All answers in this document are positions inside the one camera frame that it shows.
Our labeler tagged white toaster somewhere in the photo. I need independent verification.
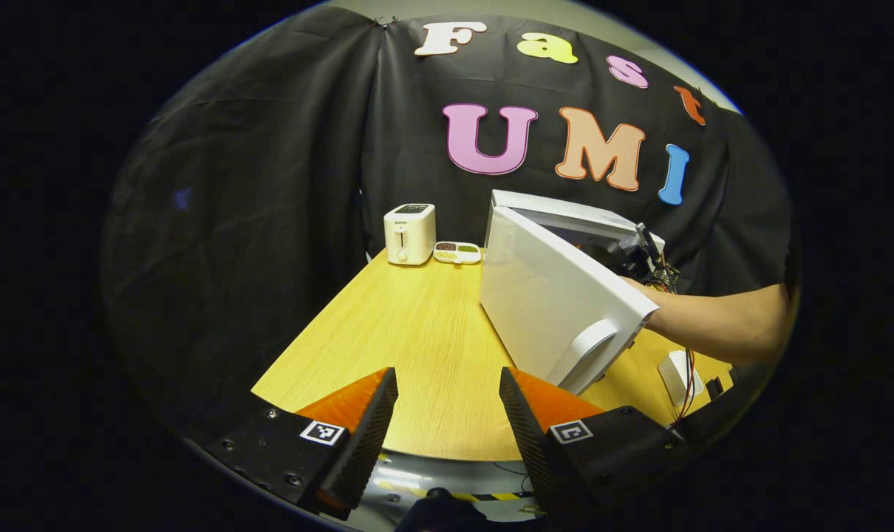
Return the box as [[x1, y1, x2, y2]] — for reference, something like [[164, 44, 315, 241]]
[[383, 203, 437, 267]]

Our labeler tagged white divided snack dish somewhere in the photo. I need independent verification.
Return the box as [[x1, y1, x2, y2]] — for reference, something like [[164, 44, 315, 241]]
[[433, 241, 482, 265]]

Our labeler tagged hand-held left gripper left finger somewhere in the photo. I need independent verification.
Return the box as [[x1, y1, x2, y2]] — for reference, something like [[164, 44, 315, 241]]
[[211, 367, 400, 522]]

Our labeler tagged white rectangular plate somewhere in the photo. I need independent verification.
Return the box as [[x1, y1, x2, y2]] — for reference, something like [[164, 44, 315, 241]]
[[658, 349, 706, 407]]

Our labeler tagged red and black cable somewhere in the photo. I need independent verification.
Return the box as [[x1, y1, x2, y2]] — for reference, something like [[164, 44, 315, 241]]
[[658, 255, 697, 431]]

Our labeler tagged white microwave oven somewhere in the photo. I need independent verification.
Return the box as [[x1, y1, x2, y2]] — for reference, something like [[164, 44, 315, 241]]
[[480, 189, 667, 396]]

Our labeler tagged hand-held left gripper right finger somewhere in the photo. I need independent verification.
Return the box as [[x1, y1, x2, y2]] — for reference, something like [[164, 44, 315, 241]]
[[499, 366, 688, 518]]

